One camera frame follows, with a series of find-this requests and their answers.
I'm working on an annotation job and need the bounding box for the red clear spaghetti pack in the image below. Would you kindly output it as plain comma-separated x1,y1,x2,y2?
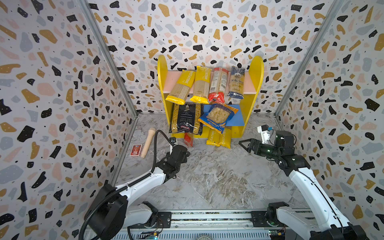
209,68,229,104

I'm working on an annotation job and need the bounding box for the black corrugated cable hose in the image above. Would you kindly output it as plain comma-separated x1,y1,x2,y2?
77,129,175,240

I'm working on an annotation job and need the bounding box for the dark penne pasta bag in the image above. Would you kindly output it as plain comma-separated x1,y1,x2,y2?
169,103,204,136

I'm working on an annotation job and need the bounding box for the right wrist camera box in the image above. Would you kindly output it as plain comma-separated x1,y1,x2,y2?
257,125,274,144

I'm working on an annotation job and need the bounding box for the red long spaghetti pack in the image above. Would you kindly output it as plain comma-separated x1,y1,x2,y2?
184,133,194,148

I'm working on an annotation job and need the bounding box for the red playing card box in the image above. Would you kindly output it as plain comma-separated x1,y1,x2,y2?
130,145,142,157

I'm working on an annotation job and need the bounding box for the pink upper shelf board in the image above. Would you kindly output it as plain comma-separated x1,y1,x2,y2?
163,71,257,95

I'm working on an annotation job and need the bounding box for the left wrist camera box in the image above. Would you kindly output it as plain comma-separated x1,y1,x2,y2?
170,137,178,147

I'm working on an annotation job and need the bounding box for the wooden rolling pin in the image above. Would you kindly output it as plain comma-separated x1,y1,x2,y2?
141,128,156,159

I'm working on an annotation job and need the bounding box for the yellow Pastatime spaghetti pack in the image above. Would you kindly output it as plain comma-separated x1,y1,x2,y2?
166,71,196,105

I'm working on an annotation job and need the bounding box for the blue orange orecchiette bag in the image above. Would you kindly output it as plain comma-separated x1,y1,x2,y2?
198,103,238,134

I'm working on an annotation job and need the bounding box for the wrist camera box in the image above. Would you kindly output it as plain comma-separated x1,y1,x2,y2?
257,125,274,144
170,137,178,147

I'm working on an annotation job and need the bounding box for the blue yellow spaghetti pack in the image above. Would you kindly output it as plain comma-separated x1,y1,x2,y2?
228,67,245,100

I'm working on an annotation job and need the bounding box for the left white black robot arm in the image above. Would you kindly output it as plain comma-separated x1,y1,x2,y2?
78,145,190,240

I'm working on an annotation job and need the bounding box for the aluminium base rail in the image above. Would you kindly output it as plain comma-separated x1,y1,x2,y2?
105,209,321,240

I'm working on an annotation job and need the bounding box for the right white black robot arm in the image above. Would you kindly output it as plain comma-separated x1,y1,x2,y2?
239,130,367,240

